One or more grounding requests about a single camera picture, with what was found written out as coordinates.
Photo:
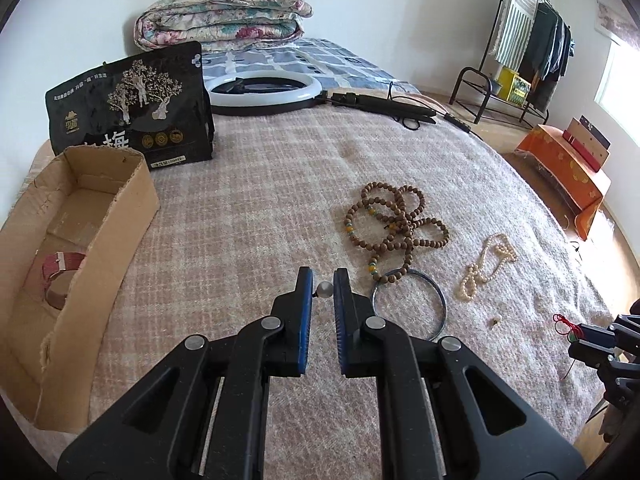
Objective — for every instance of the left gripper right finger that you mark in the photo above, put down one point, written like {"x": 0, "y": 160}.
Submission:
{"x": 443, "y": 413}

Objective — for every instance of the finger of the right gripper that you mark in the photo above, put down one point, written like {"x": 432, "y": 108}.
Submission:
{"x": 601, "y": 359}
{"x": 594, "y": 339}

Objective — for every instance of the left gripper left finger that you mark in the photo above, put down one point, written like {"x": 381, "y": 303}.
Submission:
{"x": 200, "y": 413}

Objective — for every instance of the red cord jade pendant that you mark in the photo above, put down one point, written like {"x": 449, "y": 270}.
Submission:
{"x": 562, "y": 326}

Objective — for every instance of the orange covered stool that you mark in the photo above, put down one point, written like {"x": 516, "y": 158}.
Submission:
{"x": 585, "y": 187}

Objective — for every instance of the pink plaid blanket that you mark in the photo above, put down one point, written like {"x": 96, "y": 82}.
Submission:
{"x": 231, "y": 233}

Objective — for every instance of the red and beige boxes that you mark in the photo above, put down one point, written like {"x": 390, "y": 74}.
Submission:
{"x": 588, "y": 142}

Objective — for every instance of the red band roll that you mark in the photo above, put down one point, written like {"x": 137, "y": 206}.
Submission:
{"x": 52, "y": 268}

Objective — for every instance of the cardboard box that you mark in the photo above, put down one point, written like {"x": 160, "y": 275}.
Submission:
{"x": 98, "y": 201}

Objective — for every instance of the yellow box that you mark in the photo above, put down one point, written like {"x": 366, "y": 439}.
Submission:
{"x": 513, "y": 88}

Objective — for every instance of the black metal clothes rack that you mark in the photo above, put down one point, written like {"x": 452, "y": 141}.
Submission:
{"x": 476, "y": 88}

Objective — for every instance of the dark hanging clothes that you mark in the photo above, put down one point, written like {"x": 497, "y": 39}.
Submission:
{"x": 550, "y": 46}

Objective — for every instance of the striped hanging cloth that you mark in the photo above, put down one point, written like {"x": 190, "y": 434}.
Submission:
{"x": 515, "y": 24}

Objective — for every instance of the black printed snack bag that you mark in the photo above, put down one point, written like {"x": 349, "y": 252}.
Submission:
{"x": 155, "y": 103}

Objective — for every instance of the blue checked bed sheet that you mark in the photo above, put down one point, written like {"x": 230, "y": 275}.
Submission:
{"x": 332, "y": 65}

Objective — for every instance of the folded floral quilt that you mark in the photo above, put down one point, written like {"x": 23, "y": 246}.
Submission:
{"x": 221, "y": 25}

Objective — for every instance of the black ring light handle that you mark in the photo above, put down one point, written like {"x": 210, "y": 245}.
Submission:
{"x": 410, "y": 116}

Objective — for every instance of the white ring light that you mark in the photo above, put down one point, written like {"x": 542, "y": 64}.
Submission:
{"x": 262, "y": 93}

